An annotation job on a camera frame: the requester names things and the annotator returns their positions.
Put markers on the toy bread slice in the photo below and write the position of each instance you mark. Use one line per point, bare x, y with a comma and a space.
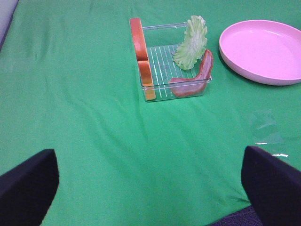
142, 58

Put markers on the toy bacon strip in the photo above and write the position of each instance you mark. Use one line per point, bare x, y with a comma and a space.
183, 87

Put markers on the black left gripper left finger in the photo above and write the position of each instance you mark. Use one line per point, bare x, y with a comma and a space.
27, 190

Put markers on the green tablecloth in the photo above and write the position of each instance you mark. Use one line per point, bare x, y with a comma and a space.
69, 81

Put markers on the pink round plate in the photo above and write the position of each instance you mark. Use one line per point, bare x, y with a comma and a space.
263, 51

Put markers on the clear left plastic tray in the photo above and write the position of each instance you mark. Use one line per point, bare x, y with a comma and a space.
162, 42

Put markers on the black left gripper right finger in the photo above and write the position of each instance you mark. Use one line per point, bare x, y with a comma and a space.
273, 188

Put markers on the green toy lettuce leaf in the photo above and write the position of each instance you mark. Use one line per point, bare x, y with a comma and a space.
194, 43

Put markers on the clear tape patch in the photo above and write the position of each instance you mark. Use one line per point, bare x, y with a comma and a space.
266, 134

